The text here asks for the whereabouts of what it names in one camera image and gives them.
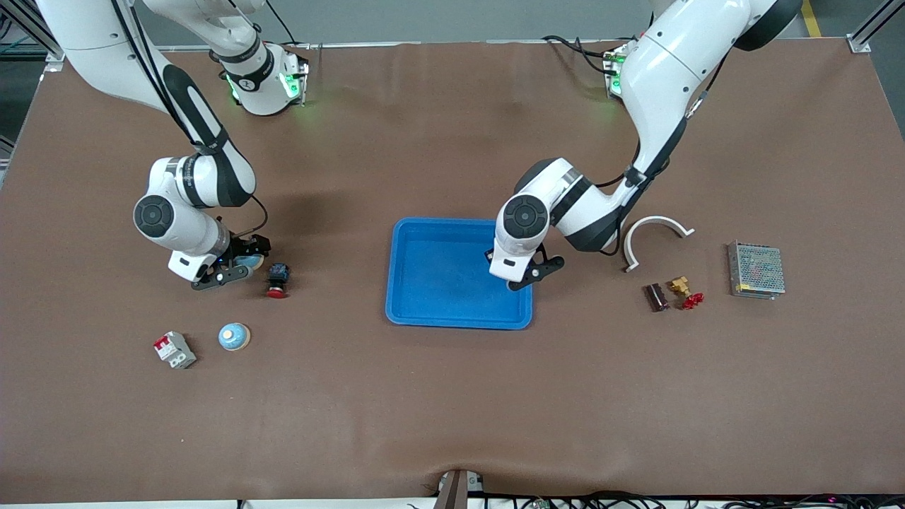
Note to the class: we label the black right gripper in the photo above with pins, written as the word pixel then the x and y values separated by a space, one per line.
pixel 249 247

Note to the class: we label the blue desk bell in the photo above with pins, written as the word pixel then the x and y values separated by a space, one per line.
pixel 234 336
pixel 249 264

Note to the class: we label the long dark electrolytic capacitor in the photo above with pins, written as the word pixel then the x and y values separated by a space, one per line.
pixel 657 297

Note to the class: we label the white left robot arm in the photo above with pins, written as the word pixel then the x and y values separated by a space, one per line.
pixel 657 63

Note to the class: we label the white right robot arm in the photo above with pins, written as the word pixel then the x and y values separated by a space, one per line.
pixel 173 226

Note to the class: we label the blue plastic tray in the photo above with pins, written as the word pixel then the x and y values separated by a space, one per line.
pixel 445 283

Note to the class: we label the white red circuit breaker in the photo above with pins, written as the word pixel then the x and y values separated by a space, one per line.
pixel 175 350

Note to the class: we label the white semicircular pipe clamp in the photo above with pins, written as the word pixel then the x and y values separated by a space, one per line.
pixel 657 220

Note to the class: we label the metal mesh power supply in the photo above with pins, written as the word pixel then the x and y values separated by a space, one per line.
pixel 756 268

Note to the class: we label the red mushroom push button switch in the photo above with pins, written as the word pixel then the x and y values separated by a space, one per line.
pixel 278 276

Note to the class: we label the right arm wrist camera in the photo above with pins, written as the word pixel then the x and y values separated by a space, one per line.
pixel 223 277

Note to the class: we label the table edge clamp bracket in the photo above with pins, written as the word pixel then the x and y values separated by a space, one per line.
pixel 452 491

